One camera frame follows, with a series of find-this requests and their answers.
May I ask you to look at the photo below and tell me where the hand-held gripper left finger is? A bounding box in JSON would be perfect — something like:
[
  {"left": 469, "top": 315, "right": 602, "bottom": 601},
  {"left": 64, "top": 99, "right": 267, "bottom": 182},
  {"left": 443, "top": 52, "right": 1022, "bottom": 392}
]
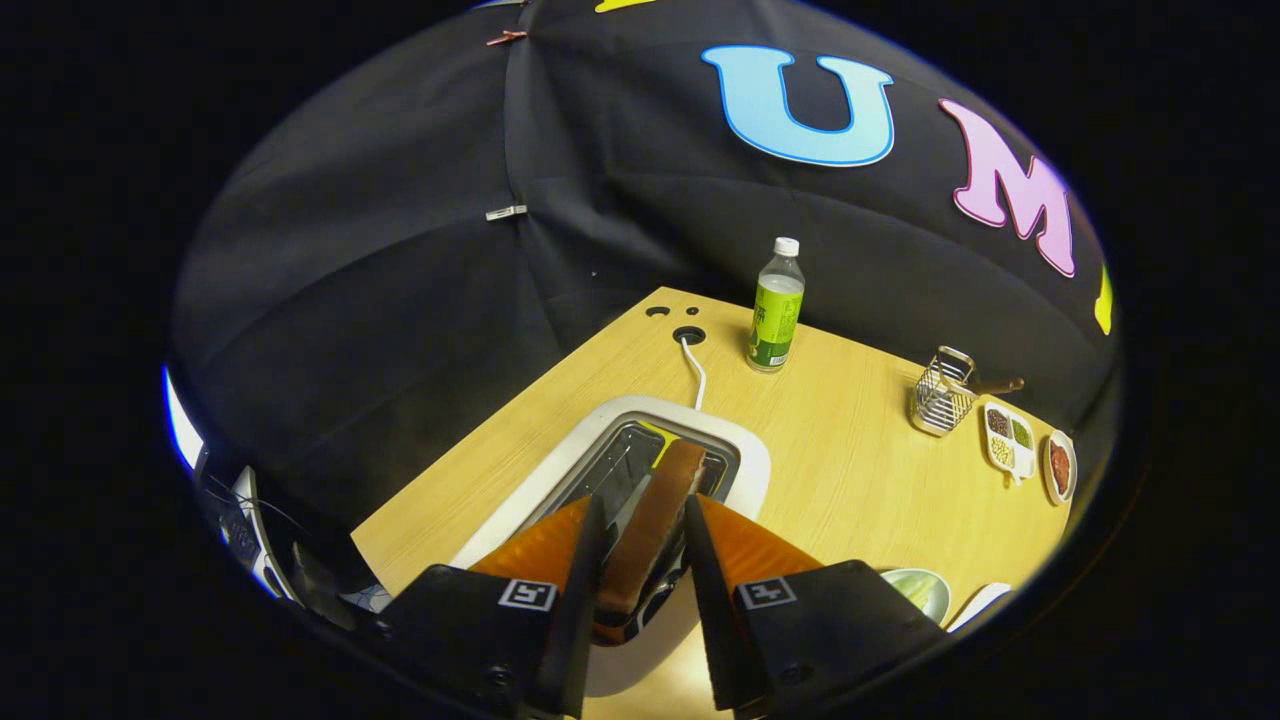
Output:
[{"left": 375, "top": 493, "right": 609, "bottom": 719}]

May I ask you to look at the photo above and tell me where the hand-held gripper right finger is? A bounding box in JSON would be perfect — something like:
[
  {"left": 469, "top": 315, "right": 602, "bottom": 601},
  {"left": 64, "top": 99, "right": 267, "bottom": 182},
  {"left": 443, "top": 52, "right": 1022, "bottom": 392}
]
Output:
[{"left": 683, "top": 493, "right": 949, "bottom": 713}]

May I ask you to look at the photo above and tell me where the toasted bread slice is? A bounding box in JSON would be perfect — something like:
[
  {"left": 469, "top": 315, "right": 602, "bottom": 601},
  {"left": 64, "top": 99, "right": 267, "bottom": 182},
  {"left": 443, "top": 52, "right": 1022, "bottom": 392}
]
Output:
[{"left": 597, "top": 438, "right": 709, "bottom": 616}]

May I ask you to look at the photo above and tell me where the white toaster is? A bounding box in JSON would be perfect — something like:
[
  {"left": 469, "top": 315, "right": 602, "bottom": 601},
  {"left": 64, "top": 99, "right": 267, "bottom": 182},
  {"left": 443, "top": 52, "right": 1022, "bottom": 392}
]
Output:
[{"left": 445, "top": 394, "right": 773, "bottom": 701}]

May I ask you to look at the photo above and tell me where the pale green round plate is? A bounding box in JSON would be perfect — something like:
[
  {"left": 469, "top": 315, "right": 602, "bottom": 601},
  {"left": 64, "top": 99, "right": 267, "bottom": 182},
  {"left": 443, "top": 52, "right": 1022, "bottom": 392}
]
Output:
[{"left": 878, "top": 568, "right": 953, "bottom": 626}]

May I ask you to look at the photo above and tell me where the white square plate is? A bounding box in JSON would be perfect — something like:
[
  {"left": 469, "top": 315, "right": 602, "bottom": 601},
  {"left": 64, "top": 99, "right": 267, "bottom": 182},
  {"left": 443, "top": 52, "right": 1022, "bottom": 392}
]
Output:
[{"left": 945, "top": 583, "right": 1013, "bottom": 633}]

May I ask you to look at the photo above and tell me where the green label water bottle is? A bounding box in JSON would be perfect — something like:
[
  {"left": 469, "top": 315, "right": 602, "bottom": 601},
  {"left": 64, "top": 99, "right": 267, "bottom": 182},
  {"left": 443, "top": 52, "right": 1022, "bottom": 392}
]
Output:
[{"left": 745, "top": 236, "right": 807, "bottom": 375}]

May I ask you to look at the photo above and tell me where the white divided dish of beans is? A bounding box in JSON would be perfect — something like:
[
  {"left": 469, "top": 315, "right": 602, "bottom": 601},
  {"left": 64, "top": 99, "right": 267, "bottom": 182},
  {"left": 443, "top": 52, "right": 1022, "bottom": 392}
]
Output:
[{"left": 983, "top": 401, "right": 1038, "bottom": 488}]

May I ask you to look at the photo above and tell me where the white edged dark object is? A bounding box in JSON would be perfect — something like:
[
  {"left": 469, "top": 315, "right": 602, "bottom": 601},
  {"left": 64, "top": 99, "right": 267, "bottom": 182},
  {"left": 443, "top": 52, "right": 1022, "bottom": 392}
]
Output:
[{"left": 200, "top": 465, "right": 301, "bottom": 601}]

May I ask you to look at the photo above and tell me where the white oval plate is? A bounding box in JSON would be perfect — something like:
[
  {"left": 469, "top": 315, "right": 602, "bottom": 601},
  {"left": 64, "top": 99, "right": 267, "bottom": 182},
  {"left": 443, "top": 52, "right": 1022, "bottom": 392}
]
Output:
[{"left": 1042, "top": 429, "right": 1079, "bottom": 506}]

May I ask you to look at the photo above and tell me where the black backdrop cloth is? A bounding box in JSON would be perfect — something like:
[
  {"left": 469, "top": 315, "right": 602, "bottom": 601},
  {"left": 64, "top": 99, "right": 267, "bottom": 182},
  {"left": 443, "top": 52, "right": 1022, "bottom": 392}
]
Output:
[{"left": 168, "top": 0, "right": 1116, "bottom": 561}]

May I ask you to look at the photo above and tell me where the white power cable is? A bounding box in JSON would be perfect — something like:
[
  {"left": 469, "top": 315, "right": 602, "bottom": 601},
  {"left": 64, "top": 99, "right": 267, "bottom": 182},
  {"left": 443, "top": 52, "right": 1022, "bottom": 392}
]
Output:
[{"left": 680, "top": 335, "right": 708, "bottom": 413}]

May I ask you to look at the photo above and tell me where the metal wire cutlery holder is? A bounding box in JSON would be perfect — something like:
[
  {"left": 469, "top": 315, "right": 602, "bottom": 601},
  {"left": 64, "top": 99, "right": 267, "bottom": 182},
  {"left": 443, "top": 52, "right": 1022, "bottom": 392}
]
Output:
[{"left": 908, "top": 346, "right": 978, "bottom": 438}]

